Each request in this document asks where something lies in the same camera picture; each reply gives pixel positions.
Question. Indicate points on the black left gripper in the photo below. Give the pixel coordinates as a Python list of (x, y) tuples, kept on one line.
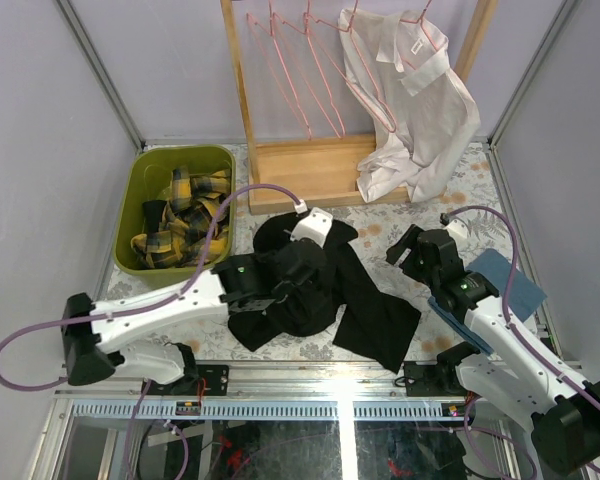
[(302, 282)]

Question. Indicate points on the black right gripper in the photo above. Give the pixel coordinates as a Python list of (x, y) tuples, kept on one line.
[(407, 241)]

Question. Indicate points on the yellow plaid flannel shirt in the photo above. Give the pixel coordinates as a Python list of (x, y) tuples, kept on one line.
[(192, 201)]

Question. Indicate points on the white shirt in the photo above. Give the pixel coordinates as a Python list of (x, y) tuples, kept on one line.
[(436, 116)]

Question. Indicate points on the black button shirt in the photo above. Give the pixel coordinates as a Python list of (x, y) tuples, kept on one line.
[(153, 214)]

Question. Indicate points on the pink hanger of plaid shirt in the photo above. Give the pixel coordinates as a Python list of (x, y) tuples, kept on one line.
[(298, 43)]

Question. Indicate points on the pink wire hanger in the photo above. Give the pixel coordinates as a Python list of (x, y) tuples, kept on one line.
[(273, 50)]

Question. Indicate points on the pink hanger of black shirt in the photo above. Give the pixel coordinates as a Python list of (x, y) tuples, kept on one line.
[(357, 70)]

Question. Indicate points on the pink hanger of white shirt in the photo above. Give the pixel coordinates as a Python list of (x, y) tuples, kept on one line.
[(426, 39)]

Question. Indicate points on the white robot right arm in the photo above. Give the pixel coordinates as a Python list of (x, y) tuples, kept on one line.
[(499, 358)]

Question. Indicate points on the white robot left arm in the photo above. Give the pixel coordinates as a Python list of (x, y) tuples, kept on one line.
[(108, 338)]

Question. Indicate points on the wooden clothes rack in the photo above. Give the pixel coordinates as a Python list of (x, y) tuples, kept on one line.
[(322, 170)]

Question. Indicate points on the folded blue cloth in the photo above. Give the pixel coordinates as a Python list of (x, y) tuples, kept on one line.
[(524, 300)]

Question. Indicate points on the olive green plastic basket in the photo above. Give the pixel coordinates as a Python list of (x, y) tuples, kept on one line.
[(149, 178)]

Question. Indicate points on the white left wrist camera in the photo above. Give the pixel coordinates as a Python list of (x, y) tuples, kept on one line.
[(313, 224)]

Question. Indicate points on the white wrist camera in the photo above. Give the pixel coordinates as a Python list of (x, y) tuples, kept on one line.
[(456, 228), (313, 224)]

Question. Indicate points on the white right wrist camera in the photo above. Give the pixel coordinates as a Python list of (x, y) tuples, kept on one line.
[(456, 228)]

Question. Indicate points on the aluminium front frame rail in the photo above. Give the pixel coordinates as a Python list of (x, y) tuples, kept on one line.
[(272, 380)]

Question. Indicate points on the grey slotted cable duct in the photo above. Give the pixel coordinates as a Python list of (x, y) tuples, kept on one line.
[(414, 410)]

